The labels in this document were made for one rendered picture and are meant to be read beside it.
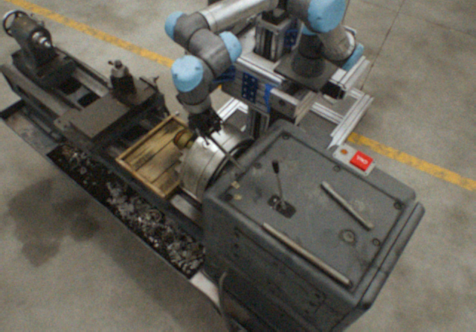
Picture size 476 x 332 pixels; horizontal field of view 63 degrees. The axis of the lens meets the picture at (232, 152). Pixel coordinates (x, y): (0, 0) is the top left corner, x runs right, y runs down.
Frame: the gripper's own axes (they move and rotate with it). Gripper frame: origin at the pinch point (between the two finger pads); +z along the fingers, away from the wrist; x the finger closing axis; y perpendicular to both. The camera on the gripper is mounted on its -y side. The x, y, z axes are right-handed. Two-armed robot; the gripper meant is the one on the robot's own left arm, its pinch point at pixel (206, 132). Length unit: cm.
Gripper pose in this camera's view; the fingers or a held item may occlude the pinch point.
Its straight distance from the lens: 122.6
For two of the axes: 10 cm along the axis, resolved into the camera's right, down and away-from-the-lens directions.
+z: 1.2, 4.3, 9.0
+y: 6.0, 6.9, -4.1
